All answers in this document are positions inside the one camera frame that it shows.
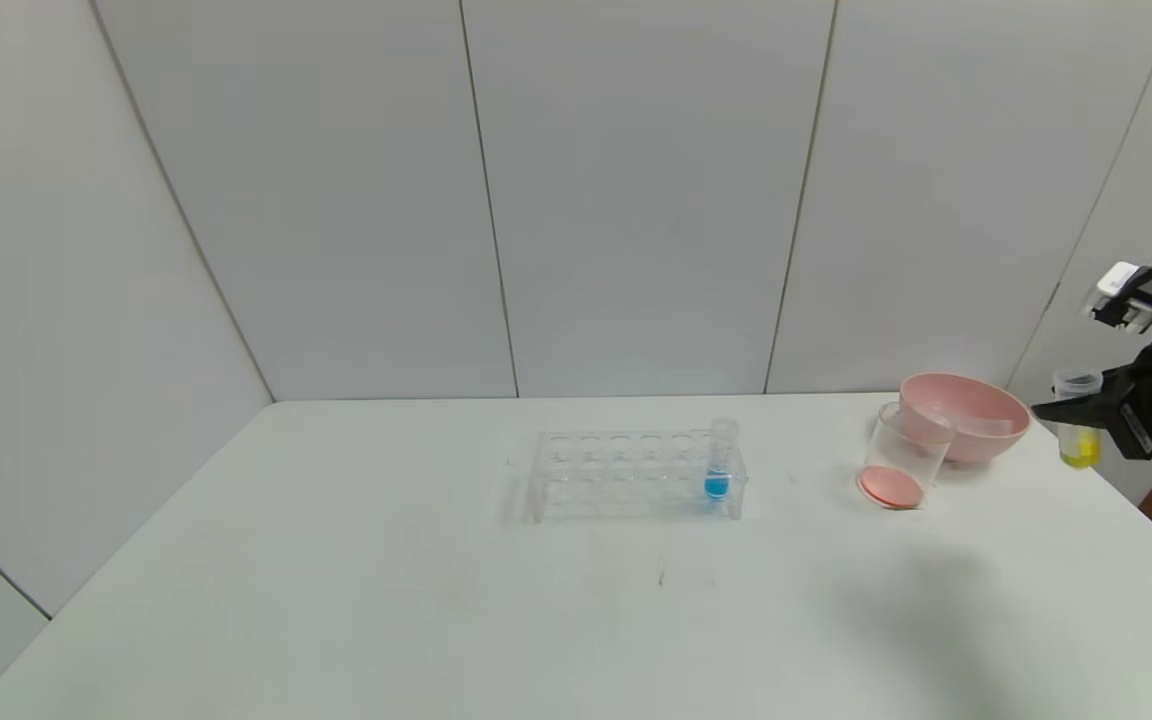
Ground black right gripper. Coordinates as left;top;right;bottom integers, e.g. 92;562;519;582
1030;328;1152;461

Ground test tube with yellow liquid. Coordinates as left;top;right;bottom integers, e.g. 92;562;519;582
1054;372;1103;469

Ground clear glass beaker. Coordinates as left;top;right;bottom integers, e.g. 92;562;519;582
858;402;957;511

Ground test tube with blue liquid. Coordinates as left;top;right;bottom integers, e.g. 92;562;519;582
704;418;743;503

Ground clear plastic test tube rack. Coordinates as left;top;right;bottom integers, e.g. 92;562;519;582
526;430;749;523

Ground pink bowl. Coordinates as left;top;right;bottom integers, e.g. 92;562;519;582
899;374;1031;465

